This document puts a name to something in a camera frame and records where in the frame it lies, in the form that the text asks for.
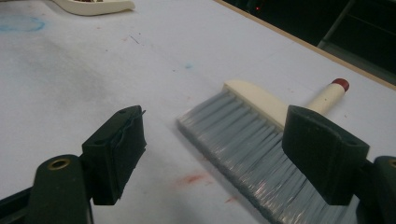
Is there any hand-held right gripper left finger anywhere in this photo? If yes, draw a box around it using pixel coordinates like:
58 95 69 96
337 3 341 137
81 105 148 206

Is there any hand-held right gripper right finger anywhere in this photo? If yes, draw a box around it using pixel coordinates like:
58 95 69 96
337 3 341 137
281 105 371 207

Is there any cream brush with grey bristles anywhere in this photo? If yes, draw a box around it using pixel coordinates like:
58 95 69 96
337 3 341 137
177 77 362 224

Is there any cream dustpan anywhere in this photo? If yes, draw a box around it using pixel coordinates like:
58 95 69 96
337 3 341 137
51 0 136 17

